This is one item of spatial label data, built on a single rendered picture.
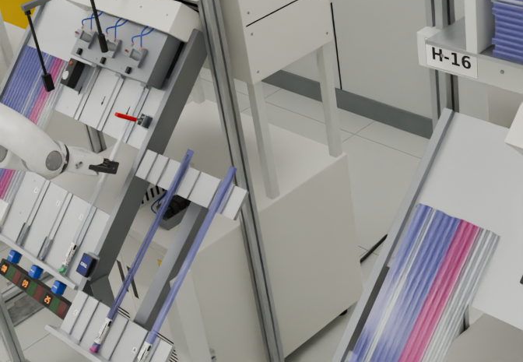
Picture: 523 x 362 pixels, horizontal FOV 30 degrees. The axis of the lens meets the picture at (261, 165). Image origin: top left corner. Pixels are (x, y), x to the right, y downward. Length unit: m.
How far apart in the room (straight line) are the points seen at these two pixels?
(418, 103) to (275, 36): 1.64
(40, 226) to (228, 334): 0.64
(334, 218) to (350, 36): 1.43
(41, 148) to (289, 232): 0.94
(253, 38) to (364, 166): 1.60
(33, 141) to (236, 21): 0.65
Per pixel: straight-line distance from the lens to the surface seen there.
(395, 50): 4.14
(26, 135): 2.23
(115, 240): 2.47
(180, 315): 2.33
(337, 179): 2.98
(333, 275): 3.13
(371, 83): 4.32
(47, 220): 2.65
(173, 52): 2.46
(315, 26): 2.73
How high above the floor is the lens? 2.17
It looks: 31 degrees down
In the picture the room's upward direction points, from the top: 10 degrees counter-clockwise
